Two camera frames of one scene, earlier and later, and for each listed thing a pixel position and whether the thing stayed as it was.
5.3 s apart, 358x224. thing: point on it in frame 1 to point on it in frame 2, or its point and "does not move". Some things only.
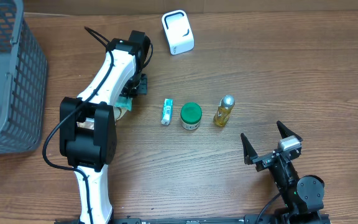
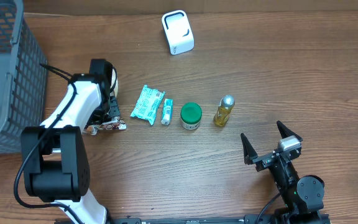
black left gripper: [142, 84] to [113, 111]
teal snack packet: [125, 102] to [146, 106]
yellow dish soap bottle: [226, 104] does not move
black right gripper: [265, 160] does not move
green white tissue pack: [167, 112] does not move
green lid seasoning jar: [191, 114] does not move
